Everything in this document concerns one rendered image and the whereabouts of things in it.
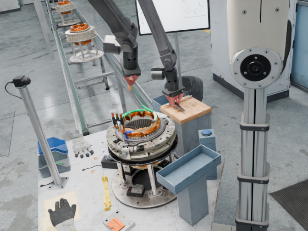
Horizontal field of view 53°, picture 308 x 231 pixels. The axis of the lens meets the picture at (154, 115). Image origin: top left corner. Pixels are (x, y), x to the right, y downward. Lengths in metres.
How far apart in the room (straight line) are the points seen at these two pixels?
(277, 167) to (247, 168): 1.55
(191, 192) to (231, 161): 1.71
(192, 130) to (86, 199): 0.63
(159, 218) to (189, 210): 0.17
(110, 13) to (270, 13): 0.48
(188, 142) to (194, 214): 0.41
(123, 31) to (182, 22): 1.26
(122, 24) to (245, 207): 0.96
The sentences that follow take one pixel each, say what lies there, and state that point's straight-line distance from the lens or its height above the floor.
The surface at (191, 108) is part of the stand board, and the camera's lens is 1.61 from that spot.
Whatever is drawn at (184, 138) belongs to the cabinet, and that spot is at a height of 0.96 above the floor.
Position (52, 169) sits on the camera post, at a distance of 1.71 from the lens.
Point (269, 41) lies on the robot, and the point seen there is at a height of 1.52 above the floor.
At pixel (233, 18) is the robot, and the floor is 1.60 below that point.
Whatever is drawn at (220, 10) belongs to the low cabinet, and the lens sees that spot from 3.99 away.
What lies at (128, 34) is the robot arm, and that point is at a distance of 1.10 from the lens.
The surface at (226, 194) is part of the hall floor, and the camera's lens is 2.64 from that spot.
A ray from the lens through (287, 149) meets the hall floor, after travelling 3.15.
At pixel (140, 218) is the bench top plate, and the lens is 1.45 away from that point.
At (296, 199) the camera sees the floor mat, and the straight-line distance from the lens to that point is 2.65.
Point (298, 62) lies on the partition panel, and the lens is 3.97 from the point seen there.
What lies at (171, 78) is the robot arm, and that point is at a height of 1.25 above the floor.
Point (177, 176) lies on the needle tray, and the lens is 1.25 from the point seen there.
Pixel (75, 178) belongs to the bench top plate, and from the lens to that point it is 1.77.
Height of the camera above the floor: 1.84
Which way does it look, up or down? 29 degrees down
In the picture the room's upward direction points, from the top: 9 degrees counter-clockwise
